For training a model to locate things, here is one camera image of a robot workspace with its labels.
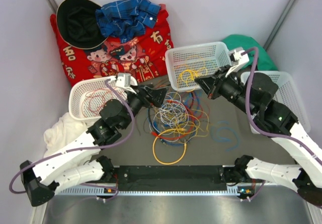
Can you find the grey corner post right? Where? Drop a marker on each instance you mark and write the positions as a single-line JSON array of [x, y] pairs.
[[278, 25]]

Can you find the white rectangular basket,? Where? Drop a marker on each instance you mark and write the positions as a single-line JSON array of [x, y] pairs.
[[184, 64], [288, 95]]

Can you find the white cloth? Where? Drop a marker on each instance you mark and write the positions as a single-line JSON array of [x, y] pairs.
[[63, 132]]

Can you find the white rectangular basket, middle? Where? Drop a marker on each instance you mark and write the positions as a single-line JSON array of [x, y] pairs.
[[184, 64]]

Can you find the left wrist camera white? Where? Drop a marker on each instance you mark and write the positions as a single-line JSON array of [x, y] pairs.
[[123, 81]]

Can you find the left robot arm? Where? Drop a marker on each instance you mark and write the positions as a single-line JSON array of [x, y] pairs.
[[44, 178]]

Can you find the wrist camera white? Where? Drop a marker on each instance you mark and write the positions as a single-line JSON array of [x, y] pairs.
[[123, 81], [238, 58]]

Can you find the black hat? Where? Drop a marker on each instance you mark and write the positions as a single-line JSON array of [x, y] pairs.
[[77, 24]]

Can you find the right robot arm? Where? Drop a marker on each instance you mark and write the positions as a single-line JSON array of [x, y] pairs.
[[274, 120]]

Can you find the red printed cloth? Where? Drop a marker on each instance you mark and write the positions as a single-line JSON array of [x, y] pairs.
[[143, 57]]

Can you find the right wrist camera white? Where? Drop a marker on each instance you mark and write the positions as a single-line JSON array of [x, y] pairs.
[[238, 58]]

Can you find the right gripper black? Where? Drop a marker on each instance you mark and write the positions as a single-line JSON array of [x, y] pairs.
[[211, 84]]

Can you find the green cloth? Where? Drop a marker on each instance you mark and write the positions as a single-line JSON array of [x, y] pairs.
[[265, 63]]

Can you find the blue plaid shirt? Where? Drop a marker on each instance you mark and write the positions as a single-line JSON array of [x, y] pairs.
[[126, 19]]

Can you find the white oval perforated basket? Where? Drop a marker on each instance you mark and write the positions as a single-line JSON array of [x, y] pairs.
[[87, 98]]

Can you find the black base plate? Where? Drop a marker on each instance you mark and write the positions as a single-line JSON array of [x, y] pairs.
[[169, 178]]

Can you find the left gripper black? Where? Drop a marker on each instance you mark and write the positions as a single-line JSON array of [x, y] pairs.
[[156, 95]]

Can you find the white rectangular basket, right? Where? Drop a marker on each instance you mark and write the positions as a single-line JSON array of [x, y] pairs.
[[288, 95]]

